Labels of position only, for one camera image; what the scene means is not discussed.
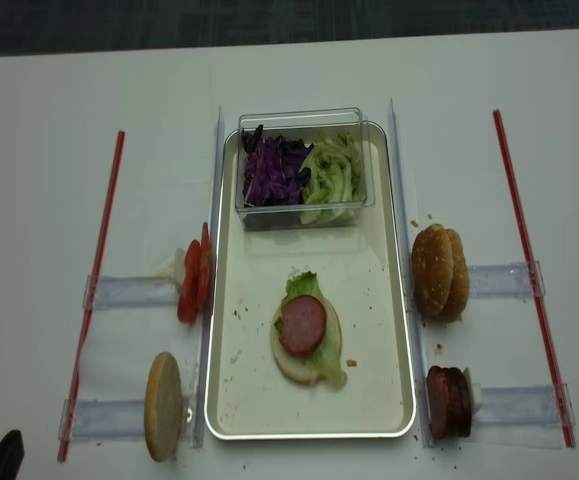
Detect bottom bun slice on tray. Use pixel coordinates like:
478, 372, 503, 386
269, 295, 344, 385

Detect red strip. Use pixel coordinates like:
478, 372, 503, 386
492, 109, 577, 449
57, 130, 125, 464

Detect front red tomato slice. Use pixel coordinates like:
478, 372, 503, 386
177, 240, 201, 324

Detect white rectangular serving tray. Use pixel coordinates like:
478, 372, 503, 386
205, 123, 416, 440

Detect white stopper by tomatoes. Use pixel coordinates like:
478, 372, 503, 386
171, 248, 186, 290

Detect clear vertical rail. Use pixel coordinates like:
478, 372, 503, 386
388, 99, 433, 448
191, 105, 225, 450

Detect rear sesame bun top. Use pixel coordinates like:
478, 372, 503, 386
440, 229, 470, 323

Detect upper left clear holder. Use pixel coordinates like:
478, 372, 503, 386
82, 275, 178, 310

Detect left red strip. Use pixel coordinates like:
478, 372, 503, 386
57, 130, 125, 464

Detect left clear vertical rail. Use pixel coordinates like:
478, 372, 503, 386
191, 105, 225, 450

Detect shredded purple cabbage pile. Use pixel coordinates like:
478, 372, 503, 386
241, 124, 314, 207

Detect clear holder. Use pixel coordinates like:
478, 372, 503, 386
468, 261, 545, 299
82, 275, 178, 310
473, 383, 576, 427
58, 399, 145, 442

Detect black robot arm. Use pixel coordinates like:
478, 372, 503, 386
0, 430, 25, 480

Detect dark meat patty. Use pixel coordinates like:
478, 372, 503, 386
426, 366, 451, 440
448, 367, 472, 438

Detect lower left clear holder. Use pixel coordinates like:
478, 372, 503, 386
58, 399, 145, 442

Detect round pink meat slice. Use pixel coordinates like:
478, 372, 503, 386
280, 295, 327, 357

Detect right clear vertical rail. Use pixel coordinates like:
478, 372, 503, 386
388, 99, 433, 448

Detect clear plastic salad container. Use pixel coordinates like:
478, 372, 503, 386
234, 108, 373, 231

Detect standing pale bun slice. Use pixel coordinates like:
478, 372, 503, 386
144, 351, 183, 462

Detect front sesame bun top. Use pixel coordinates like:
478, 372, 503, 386
411, 224, 454, 317

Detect rear dark meat patty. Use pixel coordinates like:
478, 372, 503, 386
448, 367, 472, 438

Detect right red strip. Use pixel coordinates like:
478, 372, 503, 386
492, 109, 577, 449

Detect shredded green lettuce pile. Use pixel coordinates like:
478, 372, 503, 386
300, 131, 361, 225

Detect sesame bun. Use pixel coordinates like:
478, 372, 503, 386
440, 229, 470, 323
411, 224, 454, 317

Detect front dark meat patty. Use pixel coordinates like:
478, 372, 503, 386
426, 366, 451, 440

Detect white stopper by patties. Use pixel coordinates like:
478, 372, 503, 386
463, 368, 482, 416

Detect lower right clear holder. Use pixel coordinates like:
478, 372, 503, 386
473, 383, 576, 427

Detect green lettuce leaf on bun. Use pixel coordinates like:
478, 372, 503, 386
274, 271, 349, 388

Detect red tomato slice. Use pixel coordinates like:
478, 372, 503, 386
177, 240, 201, 324
196, 222, 212, 310

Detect upper right clear holder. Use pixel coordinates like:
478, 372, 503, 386
468, 261, 545, 299

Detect rear red tomato slice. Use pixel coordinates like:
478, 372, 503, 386
196, 222, 212, 310

